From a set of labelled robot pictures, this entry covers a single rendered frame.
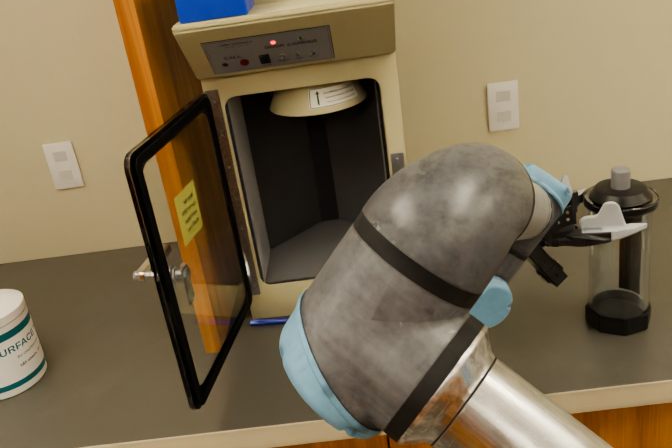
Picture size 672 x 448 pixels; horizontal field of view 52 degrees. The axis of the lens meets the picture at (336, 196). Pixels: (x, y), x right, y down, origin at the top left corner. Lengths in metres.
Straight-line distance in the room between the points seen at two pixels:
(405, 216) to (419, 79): 1.11
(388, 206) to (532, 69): 1.16
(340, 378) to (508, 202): 0.18
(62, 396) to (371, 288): 0.87
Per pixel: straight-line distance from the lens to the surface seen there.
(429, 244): 0.50
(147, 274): 1.00
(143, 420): 1.18
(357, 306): 0.52
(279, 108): 1.21
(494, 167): 0.55
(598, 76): 1.70
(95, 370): 1.34
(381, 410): 0.54
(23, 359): 1.33
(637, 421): 1.22
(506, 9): 1.61
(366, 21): 1.04
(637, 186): 1.15
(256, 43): 1.06
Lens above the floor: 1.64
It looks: 23 degrees down
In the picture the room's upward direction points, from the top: 9 degrees counter-clockwise
